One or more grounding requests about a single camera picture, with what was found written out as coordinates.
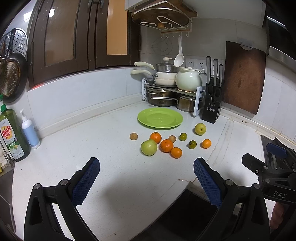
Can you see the cream saucepan upper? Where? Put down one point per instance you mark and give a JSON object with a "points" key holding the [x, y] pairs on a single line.
{"points": [[147, 65]]}

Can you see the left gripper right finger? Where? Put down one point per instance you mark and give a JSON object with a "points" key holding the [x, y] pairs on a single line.
{"points": [[242, 212]]}

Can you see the wall power sockets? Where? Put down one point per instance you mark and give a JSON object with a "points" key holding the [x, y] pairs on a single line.
{"points": [[201, 64]]}

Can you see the small orange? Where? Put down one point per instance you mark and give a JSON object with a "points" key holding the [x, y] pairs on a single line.
{"points": [[206, 143]]}

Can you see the wooden cutting board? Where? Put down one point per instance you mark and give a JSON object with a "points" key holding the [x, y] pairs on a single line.
{"points": [[244, 76]]}

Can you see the hanging wall rack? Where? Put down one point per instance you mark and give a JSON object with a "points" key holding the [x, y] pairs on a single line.
{"points": [[168, 17]]}

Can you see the round steamer plate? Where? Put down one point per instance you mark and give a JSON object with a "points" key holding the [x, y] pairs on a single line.
{"points": [[20, 42]]}

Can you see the green dish soap bottle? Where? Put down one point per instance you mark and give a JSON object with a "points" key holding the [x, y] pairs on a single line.
{"points": [[12, 134]]}

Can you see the steel pan under rack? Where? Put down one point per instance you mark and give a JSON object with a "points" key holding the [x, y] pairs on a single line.
{"points": [[161, 98]]}

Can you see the grey pot rack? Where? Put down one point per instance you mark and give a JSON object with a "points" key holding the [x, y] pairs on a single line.
{"points": [[199, 94]]}

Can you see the wire trivet on wall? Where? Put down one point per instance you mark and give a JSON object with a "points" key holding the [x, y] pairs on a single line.
{"points": [[162, 46]]}

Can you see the person's right hand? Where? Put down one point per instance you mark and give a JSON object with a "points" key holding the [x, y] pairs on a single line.
{"points": [[277, 216]]}

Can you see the steel pot with lid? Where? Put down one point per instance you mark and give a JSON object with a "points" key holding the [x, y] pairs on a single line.
{"points": [[165, 66]]}

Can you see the steel pot under rack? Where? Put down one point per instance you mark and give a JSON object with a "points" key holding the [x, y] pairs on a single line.
{"points": [[186, 103]]}

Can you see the yellow pear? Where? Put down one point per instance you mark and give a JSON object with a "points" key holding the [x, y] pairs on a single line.
{"points": [[200, 129]]}

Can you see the green tomato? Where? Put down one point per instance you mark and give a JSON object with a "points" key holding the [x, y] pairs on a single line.
{"points": [[192, 144], [183, 136]]}

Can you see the cream saucepan lower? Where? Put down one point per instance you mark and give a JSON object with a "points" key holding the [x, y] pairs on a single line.
{"points": [[159, 78]]}

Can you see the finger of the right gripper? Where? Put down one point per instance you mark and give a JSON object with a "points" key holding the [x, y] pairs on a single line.
{"points": [[279, 149], [255, 165]]}

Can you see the white ceramic pot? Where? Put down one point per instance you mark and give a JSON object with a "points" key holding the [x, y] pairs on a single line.
{"points": [[188, 79]]}

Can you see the cream saucepan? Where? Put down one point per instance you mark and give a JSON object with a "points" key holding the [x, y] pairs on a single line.
{"points": [[147, 65], [159, 78]]}

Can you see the dark wooden window frame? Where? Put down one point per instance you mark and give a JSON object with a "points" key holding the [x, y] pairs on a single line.
{"points": [[68, 37]]}

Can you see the white blue pump bottle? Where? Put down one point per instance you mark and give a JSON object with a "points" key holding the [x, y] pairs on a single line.
{"points": [[29, 131]]}

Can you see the brown kiwi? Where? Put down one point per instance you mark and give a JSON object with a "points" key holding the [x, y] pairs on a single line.
{"points": [[133, 136], [172, 138]]}

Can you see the green apple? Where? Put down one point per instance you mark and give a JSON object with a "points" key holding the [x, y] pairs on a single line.
{"points": [[149, 147]]}

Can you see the white ladle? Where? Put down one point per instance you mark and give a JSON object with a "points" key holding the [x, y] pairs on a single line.
{"points": [[179, 59]]}

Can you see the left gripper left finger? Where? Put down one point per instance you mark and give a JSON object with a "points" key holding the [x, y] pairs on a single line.
{"points": [[41, 222]]}

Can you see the black frying pan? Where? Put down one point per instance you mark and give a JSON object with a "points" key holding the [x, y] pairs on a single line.
{"points": [[14, 79]]}

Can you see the large orange mandarin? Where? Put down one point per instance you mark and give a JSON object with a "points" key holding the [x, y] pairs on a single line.
{"points": [[166, 145]]}

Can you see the green plastic plate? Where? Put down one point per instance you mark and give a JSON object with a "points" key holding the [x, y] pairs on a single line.
{"points": [[162, 118]]}

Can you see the orange with stem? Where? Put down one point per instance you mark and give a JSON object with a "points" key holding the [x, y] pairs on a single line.
{"points": [[156, 137]]}

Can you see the black knife block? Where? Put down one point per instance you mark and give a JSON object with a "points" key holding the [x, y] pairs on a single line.
{"points": [[213, 91]]}

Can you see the small orange mandarin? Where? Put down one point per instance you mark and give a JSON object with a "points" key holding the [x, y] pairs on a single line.
{"points": [[176, 152]]}

